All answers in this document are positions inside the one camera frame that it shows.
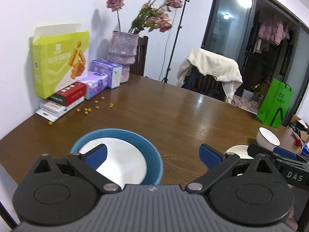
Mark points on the dark wooden slatted chair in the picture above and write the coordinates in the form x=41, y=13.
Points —
x=138, y=67

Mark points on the purple tissue pack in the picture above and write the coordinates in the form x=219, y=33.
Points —
x=95, y=83

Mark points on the blue white tissue box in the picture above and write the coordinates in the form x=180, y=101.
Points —
x=111, y=69

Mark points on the green paper shopping bag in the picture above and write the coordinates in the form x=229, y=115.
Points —
x=275, y=105

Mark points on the pink textured vase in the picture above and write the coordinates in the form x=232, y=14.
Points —
x=123, y=50

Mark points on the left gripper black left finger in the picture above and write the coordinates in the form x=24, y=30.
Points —
x=85, y=166

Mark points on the chair draped with clothes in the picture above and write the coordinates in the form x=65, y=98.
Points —
x=206, y=85

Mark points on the cream white jacket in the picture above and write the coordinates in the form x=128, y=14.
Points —
x=222, y=69

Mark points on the red artificial rose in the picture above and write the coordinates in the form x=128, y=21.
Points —
x=298, y=142

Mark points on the person's right hand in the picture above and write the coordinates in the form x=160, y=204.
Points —
x=291, y=221

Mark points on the hanging pink clothes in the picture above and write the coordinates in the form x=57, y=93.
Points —
x=271, y=32

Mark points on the pink dried roses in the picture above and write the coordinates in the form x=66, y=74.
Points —
x=154, y=15

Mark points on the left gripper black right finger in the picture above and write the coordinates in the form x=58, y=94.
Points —
x=220, y=166

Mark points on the green snack box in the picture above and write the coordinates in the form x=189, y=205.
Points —
x=59, y=57

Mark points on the black light stand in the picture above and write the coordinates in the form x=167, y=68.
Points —
x=179, y=27

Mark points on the cream plate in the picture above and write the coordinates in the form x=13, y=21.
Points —
x=244, y=161

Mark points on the white flat box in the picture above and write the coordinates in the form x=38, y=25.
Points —
x=53, y=111

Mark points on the cardboard box with clothes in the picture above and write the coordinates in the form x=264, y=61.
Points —
x=300, y=127

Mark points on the red and white box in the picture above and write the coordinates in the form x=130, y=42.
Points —
x=69, y=95

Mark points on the blue rimmed bowl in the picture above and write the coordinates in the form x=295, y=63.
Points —
x=131, y=158

